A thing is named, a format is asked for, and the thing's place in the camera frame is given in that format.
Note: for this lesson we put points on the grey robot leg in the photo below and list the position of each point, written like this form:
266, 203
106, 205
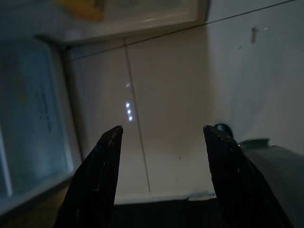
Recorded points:
280, 171

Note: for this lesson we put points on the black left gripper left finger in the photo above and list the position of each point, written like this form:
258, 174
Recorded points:
95, 180

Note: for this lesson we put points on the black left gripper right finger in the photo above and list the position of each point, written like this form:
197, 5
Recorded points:
232, 180

